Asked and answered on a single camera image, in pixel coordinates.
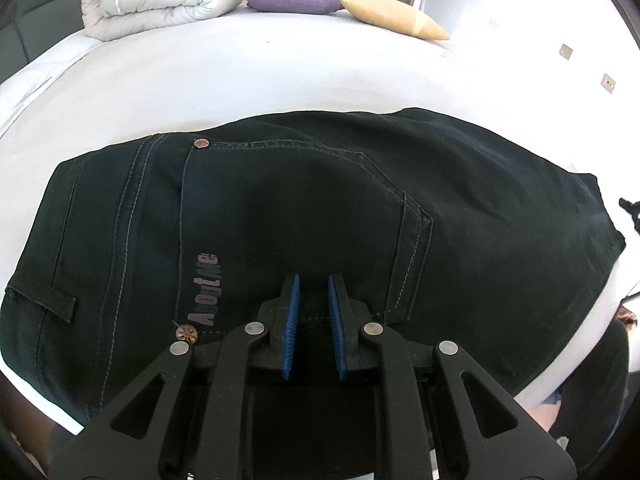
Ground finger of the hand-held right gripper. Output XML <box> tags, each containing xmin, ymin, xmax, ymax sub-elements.
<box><xmin>618</xmin><ymin>197</ymin><xmax>640</xmax><ymax>237</ymax></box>

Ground dark grey headboard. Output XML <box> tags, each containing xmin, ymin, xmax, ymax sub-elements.
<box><xmin>0</xmin><ymin>0</ymin><xmax>114</xmax><ymax>84</ymax></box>

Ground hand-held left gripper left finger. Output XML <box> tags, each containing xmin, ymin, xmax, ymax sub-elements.
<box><xmin>42</xmin><ymin>274</ymin><xmax>303</xmax><ymax>480</ymax></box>

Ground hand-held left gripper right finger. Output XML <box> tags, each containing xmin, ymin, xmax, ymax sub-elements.
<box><xmin>327</xmin><ymin>274</ymin><xmax>579</xmax><ymax>480</ymax></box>

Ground person's dark trouser leg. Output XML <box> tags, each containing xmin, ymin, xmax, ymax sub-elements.
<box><xmin>549</xmin><ymin>319</ymin><xmax>632</xmax><ymax>462</ymax></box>

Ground yellow pillow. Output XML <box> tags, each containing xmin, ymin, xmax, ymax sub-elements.
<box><xmin>341</xmin><ymin>0</ymin><xmax>451</xmax><ymax>41</ymax></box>

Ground white bed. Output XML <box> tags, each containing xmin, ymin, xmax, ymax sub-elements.
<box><xmin>0</xmin><ymin>0</ymin><xmax>640</xmax><ymax>436</ymax></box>

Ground folded white duvet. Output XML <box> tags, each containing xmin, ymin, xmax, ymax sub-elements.
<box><xmin>81</xmin><ymin>0</ymin><xmax>256</xmax><ymax>42</ymax></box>

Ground black denim pants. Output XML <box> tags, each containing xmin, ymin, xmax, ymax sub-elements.
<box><xmin>0</xmin><ymin>106</ymin><xmax>627</xmax><ymax>423</ymax></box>

